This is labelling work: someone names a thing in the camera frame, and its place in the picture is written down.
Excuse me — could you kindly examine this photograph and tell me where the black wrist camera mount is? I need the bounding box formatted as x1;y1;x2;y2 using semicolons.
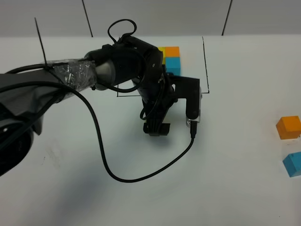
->
169;75;202;127

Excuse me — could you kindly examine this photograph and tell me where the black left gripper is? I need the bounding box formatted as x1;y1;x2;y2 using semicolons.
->
122;35;174;137

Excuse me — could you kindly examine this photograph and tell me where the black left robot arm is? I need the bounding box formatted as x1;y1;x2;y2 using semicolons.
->
0;33;178;174

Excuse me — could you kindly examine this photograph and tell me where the black zip tie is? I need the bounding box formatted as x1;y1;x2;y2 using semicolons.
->
34;17;50;71

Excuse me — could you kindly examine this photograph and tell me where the template orange cube block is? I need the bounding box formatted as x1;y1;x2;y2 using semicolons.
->
165;47;180;57

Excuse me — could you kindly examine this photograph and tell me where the template blue cube block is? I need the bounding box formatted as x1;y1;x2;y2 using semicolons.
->
165;57;181;76

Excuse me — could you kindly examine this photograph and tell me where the template yellow cube block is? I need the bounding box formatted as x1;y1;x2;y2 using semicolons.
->
158;47;166;57

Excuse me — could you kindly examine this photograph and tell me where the black camera cable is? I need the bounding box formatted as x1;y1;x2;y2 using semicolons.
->
0;19;198;183

